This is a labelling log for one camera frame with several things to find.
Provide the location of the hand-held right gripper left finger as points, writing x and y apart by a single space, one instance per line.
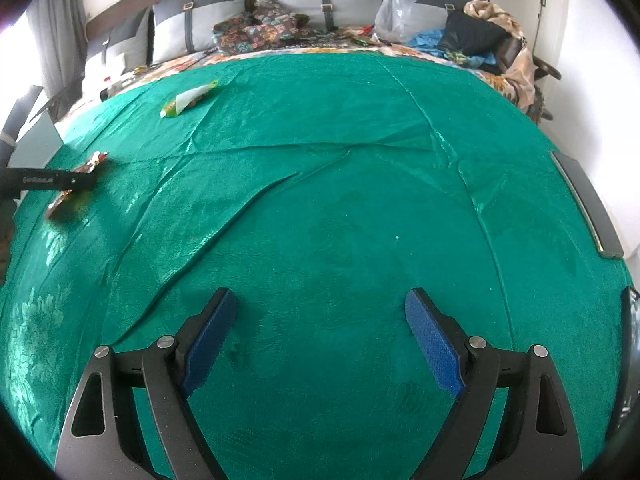
210 340

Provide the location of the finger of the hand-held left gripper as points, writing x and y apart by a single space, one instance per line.
82 181

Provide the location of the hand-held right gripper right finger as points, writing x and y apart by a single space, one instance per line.
435 345

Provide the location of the orange snack packet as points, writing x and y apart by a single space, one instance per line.
62 205

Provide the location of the white cardboard box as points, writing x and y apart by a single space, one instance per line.
42 140

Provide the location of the green white snack packet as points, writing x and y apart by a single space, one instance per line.
187 100

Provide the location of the grey curtain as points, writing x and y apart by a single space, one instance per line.
55 25

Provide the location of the green blanket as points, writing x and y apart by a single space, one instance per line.
320 185

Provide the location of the dark floral quilt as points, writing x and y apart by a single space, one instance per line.
250 30

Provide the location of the beige patterned blanket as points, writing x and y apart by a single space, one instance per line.
520 75

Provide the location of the dark wooden chair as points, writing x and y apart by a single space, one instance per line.
547 71

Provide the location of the black bag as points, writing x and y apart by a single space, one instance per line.
470 32

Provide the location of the small red green packet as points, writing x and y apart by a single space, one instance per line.
362 37

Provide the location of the clear plastic bag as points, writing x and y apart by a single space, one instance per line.
395 15

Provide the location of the dark grey bed frame panel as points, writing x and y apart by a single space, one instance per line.
631 360
585 200

